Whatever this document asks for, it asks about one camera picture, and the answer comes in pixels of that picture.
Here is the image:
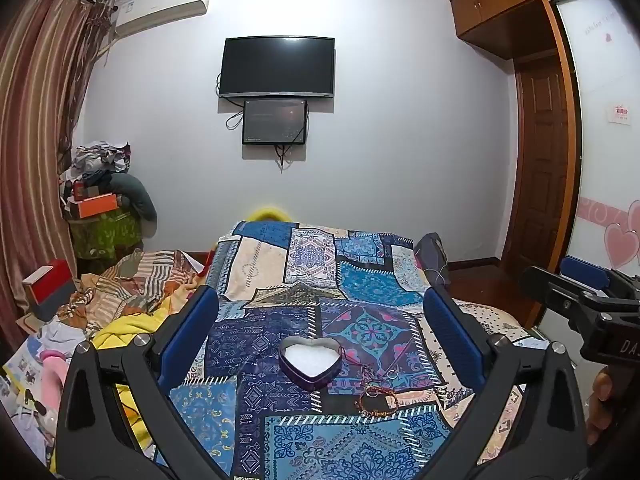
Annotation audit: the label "black wall television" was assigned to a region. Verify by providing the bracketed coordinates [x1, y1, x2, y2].
[218, 36, 336, 100]

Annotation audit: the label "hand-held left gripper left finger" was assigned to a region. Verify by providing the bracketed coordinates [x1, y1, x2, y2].
[52, 287, 221, 480]

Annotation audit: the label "striped orange blanket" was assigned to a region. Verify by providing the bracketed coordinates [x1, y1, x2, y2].
[55, 247, 211, 333]

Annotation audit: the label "white air conditioner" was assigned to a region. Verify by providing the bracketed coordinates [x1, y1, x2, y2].
[111, 0, 213, 38]

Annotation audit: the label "brown wooden door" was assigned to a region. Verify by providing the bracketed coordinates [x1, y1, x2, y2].
[500, 55, 573, 286]

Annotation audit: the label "small black wall monitor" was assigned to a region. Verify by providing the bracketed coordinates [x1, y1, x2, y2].
[242, 99, 307, 145]

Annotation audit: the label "printed magazine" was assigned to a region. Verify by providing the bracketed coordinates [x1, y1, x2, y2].
[2, 332, 51, 403]

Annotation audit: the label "wooden overhead cabinet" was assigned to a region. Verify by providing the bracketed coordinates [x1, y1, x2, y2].
[448, 0, 598, 61]

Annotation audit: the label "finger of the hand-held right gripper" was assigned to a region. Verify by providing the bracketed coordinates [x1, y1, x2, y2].
[520, 265, 603, 312]
[559, 255, 640, 292]

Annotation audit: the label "white heart-print sliding door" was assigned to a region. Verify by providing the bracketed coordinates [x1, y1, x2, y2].
[552, 0, 640, 281]

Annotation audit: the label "purple heart-shaped tin box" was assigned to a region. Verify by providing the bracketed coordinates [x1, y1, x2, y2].
[278, 336, 343, 391]

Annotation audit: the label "pile of clothes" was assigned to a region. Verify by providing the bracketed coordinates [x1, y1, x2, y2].
[60, 139, 133, 196]

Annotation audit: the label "orange box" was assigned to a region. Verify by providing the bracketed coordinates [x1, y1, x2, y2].
[66, 192, 123, 220]

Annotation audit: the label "striped brown curtain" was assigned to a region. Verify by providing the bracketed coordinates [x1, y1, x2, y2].
[0, 0, 117, 341]

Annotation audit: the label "yellow cloth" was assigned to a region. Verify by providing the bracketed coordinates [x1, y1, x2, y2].
[90, 305, 173, 453]

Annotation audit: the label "dark grey bag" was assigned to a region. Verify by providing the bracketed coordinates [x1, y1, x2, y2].
[414, 232, 451, 288]

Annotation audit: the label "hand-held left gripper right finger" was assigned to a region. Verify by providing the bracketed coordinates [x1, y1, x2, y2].
[420, 287, 592, 480]

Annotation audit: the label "person's right hand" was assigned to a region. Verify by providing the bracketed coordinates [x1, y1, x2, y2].
[584, 370, 616, 447]

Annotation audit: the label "pink cloth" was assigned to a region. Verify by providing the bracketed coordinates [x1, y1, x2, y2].
[39, 350, 76, 418]

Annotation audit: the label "brown beaded bracelet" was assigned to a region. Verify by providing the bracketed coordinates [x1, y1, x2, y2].
[357, 383, 402, 417]

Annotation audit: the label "red and white box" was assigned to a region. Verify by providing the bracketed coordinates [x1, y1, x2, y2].
[21, 259, 73, 322]

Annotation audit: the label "blue patchwork blanket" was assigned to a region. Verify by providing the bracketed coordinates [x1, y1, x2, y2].
[152, 220, 523, 480]

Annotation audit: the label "red cord necklace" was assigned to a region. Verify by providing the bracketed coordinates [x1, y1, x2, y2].
[337, 342, 375, 386]

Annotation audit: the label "black television cables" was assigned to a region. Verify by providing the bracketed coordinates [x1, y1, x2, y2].
[216, 72, 312, 175]

